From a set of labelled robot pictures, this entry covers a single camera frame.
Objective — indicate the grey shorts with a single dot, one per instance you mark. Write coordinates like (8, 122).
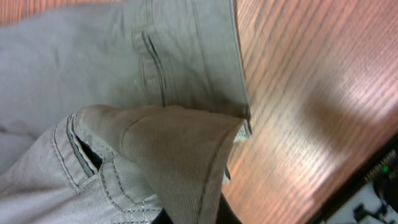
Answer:
(111, 112)

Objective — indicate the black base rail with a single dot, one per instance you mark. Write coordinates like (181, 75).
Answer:
(379, 164)

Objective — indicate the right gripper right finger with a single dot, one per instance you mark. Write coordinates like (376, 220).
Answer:
(225, 213)

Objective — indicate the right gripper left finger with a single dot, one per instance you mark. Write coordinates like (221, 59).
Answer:
(162, 218)

